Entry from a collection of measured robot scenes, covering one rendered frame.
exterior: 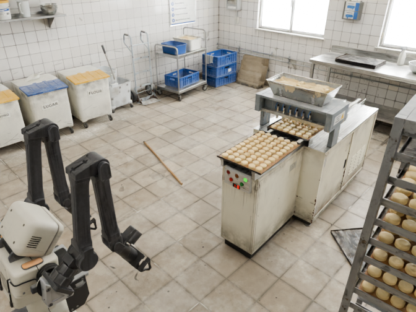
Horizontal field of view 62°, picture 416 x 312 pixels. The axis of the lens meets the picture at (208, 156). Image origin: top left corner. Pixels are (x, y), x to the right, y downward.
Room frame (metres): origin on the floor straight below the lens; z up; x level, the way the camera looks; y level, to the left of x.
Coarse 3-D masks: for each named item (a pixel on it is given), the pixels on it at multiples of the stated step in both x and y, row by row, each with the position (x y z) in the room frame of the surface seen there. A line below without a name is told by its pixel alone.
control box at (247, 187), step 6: (228, 168) 2.23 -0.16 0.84; (228, 174) 2.22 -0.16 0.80; (234, 174) 2.19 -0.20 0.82; (240, 174) 2.16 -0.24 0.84; (228, 180) 2.23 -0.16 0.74; (234, 180) 2.19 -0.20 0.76; (240, 180) 2.15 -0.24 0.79; (252, 180) 2.12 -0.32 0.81; (240, 186) 2.15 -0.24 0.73; (246, 186) 2.11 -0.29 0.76; (246, 192) 2.11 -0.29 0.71
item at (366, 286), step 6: (366, 282) 0.98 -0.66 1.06; (360, 288) 0.97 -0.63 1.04; (366, 288) 0.96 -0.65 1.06; (372, 288) 0.95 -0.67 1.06; (378, 288) 0.95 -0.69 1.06; (372, 294) 0.94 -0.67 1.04; (378, 294) 0.93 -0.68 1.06; (384, 294) 0.93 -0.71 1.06; (390, 294) 0.94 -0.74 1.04; (384, 300) 0.91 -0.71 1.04; (390, 300) 0.91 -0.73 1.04; (396, 300) 0.90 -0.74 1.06; (402, 300) 0.90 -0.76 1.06; (396, 306) 0.88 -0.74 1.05; (402, 306) 0.88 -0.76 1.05; (408, 306) 0.87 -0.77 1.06; (414, 306) 0.87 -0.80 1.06
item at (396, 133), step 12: (396, 120) 0.95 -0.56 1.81; (396, 132) 0.94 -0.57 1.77; (396, 144) 0.93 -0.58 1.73; (384, 156) 0.95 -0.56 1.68; (384, 168) 0.94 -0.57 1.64; (384, 180) 0.94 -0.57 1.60; (372, 204) 0.95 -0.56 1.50; (372, 216) 0.94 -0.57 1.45; (372, 228) 0.94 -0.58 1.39; (360, 240) 0.95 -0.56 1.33; (360, 252) 0.94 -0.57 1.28; (360, 264) 0.93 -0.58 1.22; (348, 288) 0.94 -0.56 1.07; (348, 300) 0.94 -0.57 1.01
